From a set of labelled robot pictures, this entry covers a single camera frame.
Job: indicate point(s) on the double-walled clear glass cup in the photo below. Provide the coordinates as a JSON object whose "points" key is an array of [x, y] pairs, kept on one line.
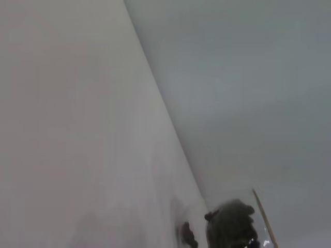
{"points": [[261, 232]]}

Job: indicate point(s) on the coffee beans pile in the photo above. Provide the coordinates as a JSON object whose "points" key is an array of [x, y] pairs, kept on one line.
{"points": [[230, 224]]}

